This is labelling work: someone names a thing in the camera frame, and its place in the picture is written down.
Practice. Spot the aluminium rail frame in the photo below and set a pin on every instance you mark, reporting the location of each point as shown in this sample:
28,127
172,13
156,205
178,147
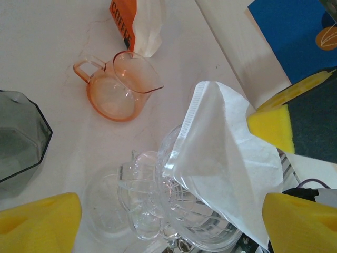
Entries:
288,168

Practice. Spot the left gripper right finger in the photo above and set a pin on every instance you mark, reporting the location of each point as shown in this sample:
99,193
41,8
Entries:
302,229

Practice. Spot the white paper coffee filter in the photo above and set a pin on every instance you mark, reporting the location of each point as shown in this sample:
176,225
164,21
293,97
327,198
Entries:
223,158

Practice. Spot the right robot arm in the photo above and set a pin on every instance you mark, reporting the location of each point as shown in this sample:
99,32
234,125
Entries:
297,192

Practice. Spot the orange glass server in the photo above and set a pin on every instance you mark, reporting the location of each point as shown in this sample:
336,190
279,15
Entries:
113,105

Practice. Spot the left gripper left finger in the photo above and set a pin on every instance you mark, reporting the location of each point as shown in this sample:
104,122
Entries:
39,226

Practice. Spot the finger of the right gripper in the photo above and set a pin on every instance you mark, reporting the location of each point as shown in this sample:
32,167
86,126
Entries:
310,118

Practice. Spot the orange coffee filter package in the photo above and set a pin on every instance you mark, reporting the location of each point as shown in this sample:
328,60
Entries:
123,26

